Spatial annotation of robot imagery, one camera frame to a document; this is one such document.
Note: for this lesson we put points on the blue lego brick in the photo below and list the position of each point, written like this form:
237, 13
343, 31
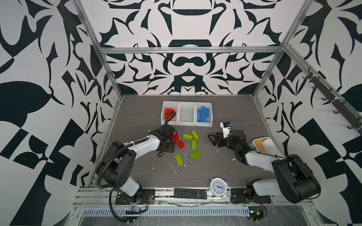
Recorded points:
204, 120
199, 116
203, 109
204, 115

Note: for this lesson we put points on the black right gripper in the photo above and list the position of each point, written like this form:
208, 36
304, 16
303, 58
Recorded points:
218, 137

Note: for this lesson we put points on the grey wall hook rail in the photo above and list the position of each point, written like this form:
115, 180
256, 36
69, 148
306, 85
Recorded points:
341, 105

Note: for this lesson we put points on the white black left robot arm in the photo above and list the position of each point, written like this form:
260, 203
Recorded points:
114, 169

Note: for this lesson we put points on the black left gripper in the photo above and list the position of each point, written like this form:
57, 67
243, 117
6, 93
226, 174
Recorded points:
171, 149

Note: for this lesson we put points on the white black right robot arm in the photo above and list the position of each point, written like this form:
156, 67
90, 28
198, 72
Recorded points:
293, 178

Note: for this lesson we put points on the white middle storage bin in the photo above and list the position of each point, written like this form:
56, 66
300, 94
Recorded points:
187, 115

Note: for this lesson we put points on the white left storage bin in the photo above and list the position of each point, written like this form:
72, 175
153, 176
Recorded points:
175, 106

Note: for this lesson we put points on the white analog clock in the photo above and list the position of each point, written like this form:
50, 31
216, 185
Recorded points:
219, 188

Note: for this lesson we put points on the white tissue box wooden top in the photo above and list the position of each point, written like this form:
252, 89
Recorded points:
266, 145

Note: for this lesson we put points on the small green circuit board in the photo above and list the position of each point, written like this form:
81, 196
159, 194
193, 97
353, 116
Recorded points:
256, 215

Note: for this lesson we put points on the red small lego brick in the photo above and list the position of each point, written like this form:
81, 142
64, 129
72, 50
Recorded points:
180, 144

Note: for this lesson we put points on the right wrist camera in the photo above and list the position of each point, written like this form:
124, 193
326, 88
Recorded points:
226, 128

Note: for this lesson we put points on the white storage bin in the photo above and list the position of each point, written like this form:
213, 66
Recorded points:
187, 115
211, 117
175, 106

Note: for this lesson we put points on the green lego brick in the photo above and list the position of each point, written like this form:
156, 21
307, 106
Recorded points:
187, 137
195, 155
194, 145
195, 135
179, 160

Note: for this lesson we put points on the white right storage bin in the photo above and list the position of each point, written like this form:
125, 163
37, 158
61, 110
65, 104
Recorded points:
211, 117

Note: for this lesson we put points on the white cable duct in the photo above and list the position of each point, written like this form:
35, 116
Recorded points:
174, 211

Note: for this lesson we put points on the black remote control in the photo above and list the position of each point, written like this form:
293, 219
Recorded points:
188, 193

